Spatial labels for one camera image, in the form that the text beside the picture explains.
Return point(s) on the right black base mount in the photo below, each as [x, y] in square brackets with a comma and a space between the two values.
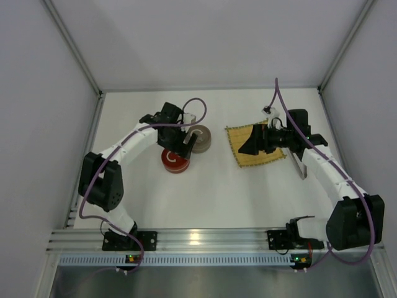
[285, 240]

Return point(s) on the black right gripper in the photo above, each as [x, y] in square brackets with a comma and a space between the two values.
[263, 139]

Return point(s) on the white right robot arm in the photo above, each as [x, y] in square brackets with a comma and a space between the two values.
[357, 217]

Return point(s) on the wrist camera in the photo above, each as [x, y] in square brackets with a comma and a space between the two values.
[188, 120]
[270, 114]

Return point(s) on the red round lid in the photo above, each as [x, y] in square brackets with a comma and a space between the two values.
[171, 157]

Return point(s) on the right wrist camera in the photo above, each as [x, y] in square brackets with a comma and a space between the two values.
[270, 114]

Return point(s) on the red steel container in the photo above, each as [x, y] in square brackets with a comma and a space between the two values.
[176, 168]

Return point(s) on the steel tongs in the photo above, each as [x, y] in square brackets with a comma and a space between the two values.
[302, 170]

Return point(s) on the right aluminium frame post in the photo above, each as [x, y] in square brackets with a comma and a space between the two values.
[347, 41]

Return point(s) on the bamboo mat tray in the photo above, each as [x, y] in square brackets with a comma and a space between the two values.
[237, 136]

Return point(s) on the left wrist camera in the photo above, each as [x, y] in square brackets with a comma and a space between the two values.
[188, 120]

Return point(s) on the beige steel container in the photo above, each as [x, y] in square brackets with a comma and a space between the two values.
[201, 145]

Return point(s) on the aluminium frame post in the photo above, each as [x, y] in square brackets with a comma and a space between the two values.
[60, 25]
[347, 41]

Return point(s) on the slotted cable duct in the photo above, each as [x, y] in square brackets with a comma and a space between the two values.
[184, 259]

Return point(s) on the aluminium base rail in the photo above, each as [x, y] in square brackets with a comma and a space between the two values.
[208, 240]

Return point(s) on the left aluminium frame post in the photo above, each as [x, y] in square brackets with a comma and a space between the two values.
[60, 25]

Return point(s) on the beige round lid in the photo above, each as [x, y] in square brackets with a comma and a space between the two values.
[202, 133]

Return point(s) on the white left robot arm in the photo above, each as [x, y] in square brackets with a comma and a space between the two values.
[101, 179]

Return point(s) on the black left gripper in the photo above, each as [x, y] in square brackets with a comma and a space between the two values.
[180, 146]

